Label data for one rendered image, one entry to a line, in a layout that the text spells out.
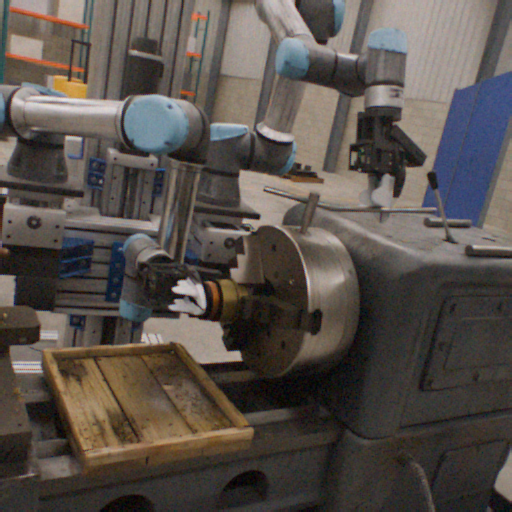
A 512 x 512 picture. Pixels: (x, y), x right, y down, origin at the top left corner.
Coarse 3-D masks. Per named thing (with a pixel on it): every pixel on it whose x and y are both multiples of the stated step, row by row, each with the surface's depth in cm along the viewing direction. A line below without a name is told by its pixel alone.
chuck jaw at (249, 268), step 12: (240, 240) 117; (252, 240) 117; (240, 252) 116; (252, 252) 116; (240, 264) 113; (252, 264) 115; (228, 276) 112; (240, 276) 112; (252, 276) 114; (264, 276) 116
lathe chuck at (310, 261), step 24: (264, 240) 116; (288, 240) 109; (312, 240) 110; (264, 264) 116; (288, 264) 109; (312, 264) 105; (336, 264) 109; (264, 288) 121; (288, 288) 108; (312, 288) 103; (336, 288) 106; (312, 312) 103; (336, 312) 106; (264, 336) 115; (288, 336) 108; (312, 336) 104; (336, 336) 107; (264, 360) 115; (288, 360) 107; (312, 360) 108
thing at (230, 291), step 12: (204, 288) 107; (216, 288) 107; (228, 288) 108; (240, 288) 111; (216, 300) 106; (228, 300) 107; (240, 300) 107; (204, 312) 106; (216, 312) 106; (228, 312) 107
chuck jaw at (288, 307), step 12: (252, 300) 107; (264, 300) 107; (276, 300) 109; (240, 312) 108; (252, 312) 108; (264, 312) 105; (276, 312) 104; (288, 312) 103; (300, 312) 104; (276, 324) 104; (288, 324) 103; (300, 324) 105; (312, 324) 104
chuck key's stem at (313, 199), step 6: (312, 192) 109; (312, 198) 109; (318, 198) 109; (306, 204) 110; (312, 204) 109; (306, 210) 110; (312, 210) 110; (306, 216) 110; (312, 216) 111; (306, 222) 111; (306, 228) 112
